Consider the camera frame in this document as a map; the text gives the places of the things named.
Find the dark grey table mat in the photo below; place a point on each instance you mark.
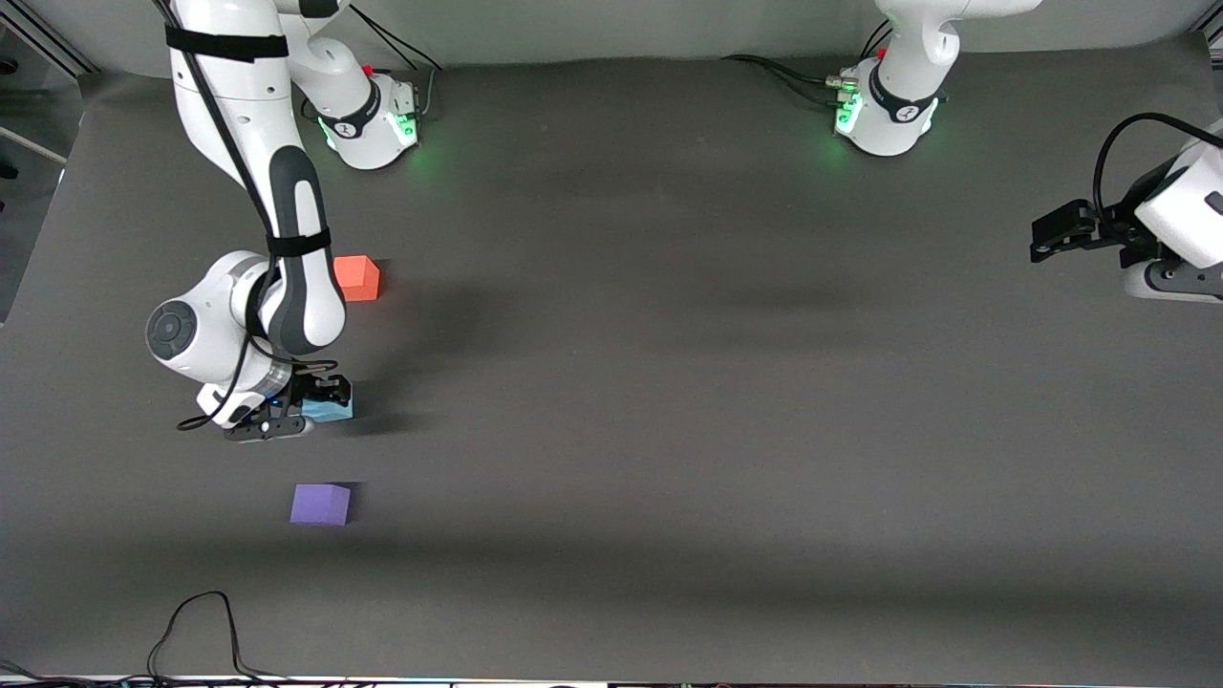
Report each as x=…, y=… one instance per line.
x=764, y=459

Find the orange foam block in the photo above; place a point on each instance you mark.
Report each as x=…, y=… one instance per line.
x=361, y=279

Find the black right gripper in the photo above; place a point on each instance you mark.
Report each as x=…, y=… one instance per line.
x=308, y=391

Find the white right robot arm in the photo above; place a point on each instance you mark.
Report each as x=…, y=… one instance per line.
x=239, y=124

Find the light blue foam block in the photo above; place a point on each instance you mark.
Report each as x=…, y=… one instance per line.
x=334, y=413

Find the thin tan rod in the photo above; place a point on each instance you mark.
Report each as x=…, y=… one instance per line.
x=33, y=144

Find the aluminium frame rail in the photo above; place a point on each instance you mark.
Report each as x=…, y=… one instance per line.
x=53, y=48

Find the purple foam block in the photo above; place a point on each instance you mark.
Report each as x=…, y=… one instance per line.
x=320, y=505

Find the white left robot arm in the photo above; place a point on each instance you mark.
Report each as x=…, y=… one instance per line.
x=889, y=119

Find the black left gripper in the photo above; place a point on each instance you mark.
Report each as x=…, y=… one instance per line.
x=1120, y=227

